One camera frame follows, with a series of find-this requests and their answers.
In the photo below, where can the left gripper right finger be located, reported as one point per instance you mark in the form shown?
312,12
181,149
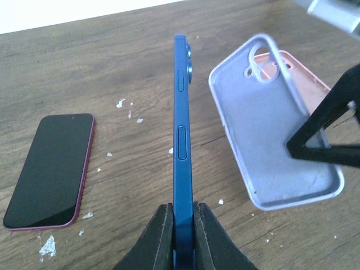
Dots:
213,247

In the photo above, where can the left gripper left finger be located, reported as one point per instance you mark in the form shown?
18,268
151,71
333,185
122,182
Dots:
154,248

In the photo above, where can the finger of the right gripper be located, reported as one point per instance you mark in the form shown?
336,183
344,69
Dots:
333,106

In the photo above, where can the pink phone case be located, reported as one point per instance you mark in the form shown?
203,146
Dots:
310,87

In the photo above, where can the blue phone black screen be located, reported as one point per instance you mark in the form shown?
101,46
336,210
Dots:
184,250

